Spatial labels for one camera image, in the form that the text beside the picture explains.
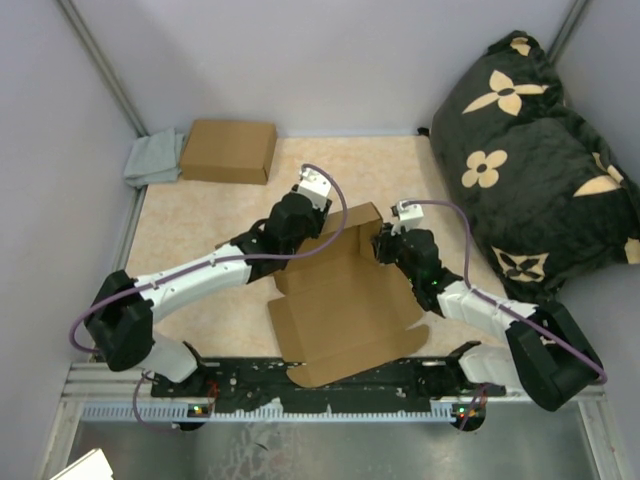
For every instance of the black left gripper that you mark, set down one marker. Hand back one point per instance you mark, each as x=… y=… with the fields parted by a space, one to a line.
x=318 y=215

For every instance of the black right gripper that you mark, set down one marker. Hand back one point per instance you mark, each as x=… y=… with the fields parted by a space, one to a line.
x=384 y=240

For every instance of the brown cardboard box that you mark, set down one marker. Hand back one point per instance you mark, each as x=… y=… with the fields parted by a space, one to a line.
x=338 y=312
x=222 y=151

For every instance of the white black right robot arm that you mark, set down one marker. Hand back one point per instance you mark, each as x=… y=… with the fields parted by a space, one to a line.
x=544 y=351

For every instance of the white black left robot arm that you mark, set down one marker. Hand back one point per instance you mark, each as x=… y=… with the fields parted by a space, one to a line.
x=122 y=318

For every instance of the closed brown cardboard box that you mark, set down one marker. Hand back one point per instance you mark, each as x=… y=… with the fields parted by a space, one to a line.
x=222 y=151

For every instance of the black floral pillow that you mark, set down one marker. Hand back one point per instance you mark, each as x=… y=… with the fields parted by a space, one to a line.
x=544 y=195

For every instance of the grey folded cloth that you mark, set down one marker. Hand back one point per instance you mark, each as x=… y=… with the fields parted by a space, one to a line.
x=155 y=159

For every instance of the white paper sheet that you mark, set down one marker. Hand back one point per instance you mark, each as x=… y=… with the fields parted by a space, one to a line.
x=91 y=466

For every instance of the grey metal corner rail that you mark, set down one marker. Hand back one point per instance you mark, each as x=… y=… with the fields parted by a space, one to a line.
x=568 y=27
x=102 y=65

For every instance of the right grey metal corner rail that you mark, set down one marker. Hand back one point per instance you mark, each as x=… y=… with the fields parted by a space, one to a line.
x=568 y=27

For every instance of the aluminium frame rail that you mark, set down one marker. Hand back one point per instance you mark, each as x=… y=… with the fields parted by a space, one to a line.
x=96 y=380

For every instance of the white slotted cable duct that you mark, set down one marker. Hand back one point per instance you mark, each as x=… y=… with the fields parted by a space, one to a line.
x=190 y=412

